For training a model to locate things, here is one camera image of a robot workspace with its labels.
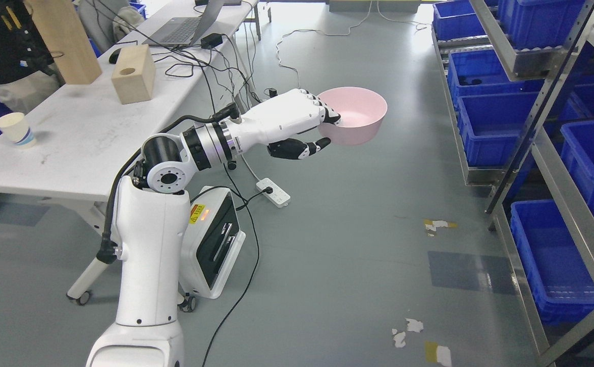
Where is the white power strip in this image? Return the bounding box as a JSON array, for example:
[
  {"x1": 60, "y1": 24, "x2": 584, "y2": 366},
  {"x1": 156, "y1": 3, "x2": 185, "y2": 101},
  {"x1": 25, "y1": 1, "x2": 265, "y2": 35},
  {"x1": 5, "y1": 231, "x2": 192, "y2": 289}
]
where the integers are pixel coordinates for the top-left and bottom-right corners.
[{"x1": 256, "y1": 177, "x2": 291, "y2": 207}]

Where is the white folding table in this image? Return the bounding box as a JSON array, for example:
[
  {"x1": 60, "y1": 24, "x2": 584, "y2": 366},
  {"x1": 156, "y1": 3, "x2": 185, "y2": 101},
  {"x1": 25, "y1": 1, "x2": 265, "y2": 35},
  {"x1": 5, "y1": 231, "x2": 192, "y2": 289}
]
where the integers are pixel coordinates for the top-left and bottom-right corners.
[{"x1": 0, "y1": 0, "x2": 261, "y2": 306}]

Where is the small wooden block with hole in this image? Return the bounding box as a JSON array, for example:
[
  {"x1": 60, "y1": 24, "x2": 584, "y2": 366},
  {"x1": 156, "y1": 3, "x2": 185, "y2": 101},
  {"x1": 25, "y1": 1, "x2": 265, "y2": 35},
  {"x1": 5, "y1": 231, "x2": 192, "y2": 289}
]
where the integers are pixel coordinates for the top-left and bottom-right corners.
[{"x1": 111, "y1": 44, "x2": 156, "y2": 104}]

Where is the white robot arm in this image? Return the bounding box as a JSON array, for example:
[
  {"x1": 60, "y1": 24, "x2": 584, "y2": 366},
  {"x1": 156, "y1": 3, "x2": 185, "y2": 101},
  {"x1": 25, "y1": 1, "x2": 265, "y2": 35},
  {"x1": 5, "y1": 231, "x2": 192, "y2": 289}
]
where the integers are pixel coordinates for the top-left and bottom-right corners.
[{"x1": 87, "y1": 119, "x2": 238, "y2": 366}]

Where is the black power adapter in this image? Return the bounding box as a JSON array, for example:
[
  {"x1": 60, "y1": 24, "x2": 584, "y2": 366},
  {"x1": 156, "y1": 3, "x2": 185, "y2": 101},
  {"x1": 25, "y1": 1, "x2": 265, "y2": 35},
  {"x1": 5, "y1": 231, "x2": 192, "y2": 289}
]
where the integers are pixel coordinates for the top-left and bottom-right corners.
[{"x1": 200, "y1": 33, "x2": 224, "y2": 49}]

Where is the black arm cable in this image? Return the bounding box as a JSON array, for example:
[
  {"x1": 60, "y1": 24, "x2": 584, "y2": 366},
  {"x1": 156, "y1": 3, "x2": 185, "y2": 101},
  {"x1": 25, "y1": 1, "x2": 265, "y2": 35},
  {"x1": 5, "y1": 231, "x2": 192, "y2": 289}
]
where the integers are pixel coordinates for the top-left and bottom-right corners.
[{"x1": 96, "y1": 102, "x2": 240, "y2": 265}]

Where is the metal shelf rack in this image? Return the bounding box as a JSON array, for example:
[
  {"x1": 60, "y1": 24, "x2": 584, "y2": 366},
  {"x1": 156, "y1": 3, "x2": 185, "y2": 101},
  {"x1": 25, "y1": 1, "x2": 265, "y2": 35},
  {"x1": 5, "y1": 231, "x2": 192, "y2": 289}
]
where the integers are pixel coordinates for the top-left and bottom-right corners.
[{"x1": 432, "y1": 0, "x2": 594, "y2": 367}]

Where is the tall wooden block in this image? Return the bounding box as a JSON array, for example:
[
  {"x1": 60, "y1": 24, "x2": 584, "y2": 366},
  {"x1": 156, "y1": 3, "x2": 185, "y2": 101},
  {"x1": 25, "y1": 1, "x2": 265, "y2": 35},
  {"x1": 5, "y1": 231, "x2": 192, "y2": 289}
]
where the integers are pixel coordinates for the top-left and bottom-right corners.
[{"x1": 25, "y1": 1, "x2": 102, "y2": 85}]

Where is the grey laptop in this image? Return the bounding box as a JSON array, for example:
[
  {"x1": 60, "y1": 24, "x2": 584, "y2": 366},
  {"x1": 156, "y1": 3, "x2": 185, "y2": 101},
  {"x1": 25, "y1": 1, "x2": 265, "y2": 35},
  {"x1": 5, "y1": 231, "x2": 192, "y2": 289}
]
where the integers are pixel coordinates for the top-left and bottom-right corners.
[{"x1": 142, "y1": 1, "x2": 225, "y2": 48}]

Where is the paper cup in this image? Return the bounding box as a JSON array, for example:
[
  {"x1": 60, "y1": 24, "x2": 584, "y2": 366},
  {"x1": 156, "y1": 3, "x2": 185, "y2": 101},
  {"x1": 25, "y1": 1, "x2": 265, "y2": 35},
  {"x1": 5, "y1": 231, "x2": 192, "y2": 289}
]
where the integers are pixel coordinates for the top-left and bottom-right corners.
[{"x1": 0, "y1": 112, "x2": 38, "y2": 149}]

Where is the white robot base unit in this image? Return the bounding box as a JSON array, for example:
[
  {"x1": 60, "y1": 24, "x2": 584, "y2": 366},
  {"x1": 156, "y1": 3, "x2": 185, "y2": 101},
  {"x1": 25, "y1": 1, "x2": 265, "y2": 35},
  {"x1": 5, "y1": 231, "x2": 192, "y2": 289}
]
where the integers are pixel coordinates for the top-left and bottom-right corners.
[{"x1": 178, "y1": 186, "x2": 246, "y2": 312}]

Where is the pink ikea bowl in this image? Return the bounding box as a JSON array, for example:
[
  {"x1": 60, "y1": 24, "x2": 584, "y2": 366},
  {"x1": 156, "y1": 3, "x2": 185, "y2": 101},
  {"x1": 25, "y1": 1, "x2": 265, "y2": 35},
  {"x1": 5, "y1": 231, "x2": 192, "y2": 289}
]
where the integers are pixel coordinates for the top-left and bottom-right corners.
[{"x1": 318, "y1": 87, "x2": 388, "y2": 146}]

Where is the person in black jacket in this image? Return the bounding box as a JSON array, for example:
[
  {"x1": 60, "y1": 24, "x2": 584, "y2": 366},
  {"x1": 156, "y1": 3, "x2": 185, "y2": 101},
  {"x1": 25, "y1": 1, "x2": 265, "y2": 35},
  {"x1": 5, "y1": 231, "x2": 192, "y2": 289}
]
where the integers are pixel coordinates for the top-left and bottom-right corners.
[{"x1": 0, "y1": 1, "x2": 64, "y2": 114}]

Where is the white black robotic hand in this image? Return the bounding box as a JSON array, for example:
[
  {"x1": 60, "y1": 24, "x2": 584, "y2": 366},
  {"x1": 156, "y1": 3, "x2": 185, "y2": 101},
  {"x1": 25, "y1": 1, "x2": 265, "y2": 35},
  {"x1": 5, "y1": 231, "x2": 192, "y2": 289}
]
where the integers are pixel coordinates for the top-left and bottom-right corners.
[{"x1": 225, "y1": 89, "x2": 341, "y2": 160}]

